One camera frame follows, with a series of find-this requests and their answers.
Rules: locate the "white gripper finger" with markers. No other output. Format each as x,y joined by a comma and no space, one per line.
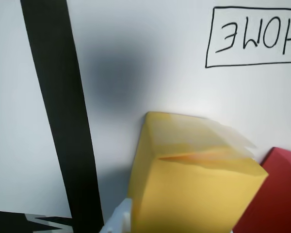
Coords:
118,216

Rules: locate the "yellow paper box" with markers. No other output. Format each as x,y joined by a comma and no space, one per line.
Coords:
189,189

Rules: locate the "pink paper box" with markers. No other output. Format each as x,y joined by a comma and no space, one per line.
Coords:
274,194

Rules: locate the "white paper sheet marked 1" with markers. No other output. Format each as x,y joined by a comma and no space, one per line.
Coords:
14,121

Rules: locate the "white paper sheet marked home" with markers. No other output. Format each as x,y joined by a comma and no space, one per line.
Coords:
184,85

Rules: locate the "dark mat with printed letters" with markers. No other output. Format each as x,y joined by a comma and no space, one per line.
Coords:
51,72

